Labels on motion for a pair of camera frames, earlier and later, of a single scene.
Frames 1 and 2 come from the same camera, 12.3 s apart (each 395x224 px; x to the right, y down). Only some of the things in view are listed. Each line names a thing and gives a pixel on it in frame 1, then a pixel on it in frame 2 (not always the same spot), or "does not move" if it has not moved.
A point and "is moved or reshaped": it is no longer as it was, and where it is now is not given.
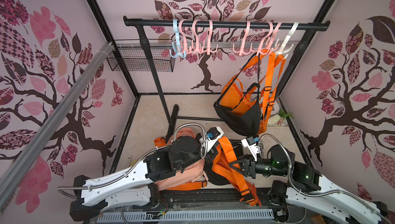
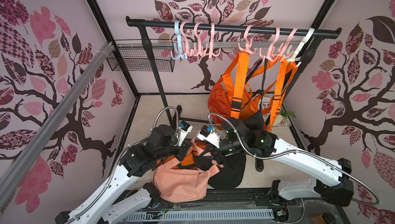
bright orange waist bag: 258,86 → 267,101
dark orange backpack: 222,156 → 226,96
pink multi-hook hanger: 259,49 → 270,54
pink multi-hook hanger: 273,37 → 282,55
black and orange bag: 219,171 is moved or reshaped
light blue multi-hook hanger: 178,51 does not move
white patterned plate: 276,108 → 266,103
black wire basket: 132,53 does not move
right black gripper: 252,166 → 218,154
